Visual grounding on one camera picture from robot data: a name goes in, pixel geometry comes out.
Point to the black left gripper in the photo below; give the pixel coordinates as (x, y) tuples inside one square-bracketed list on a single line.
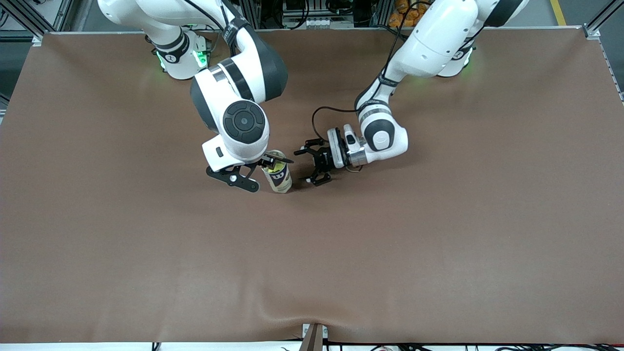
[(322, 158)]

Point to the yellow tennis ball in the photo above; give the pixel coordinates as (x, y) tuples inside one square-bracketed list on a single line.
[(276, 170)]

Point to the white blue tennis ball can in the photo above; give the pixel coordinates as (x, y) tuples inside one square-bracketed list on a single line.
[(280, 184)]

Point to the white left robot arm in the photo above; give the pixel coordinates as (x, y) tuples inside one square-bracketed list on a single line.
[(429, 44)]

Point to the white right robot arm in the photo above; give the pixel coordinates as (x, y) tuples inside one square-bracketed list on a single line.
[(243, 78)]

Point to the brown table mat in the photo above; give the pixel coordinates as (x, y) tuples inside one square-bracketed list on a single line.
[(312, 253)]

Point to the white power strip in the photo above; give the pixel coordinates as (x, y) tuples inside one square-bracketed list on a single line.
[(321, 23)]

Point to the orange packaged goods pile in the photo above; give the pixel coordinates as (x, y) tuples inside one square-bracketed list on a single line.
[(407, 14)]

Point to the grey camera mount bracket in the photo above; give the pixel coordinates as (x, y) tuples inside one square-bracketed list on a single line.
[(314, 339)]

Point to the aluminium frame post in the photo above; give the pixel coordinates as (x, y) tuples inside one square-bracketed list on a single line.
[(63, 17)]

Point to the aluminium frame corner profile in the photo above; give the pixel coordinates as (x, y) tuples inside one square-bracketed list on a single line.
[(592, 30)]

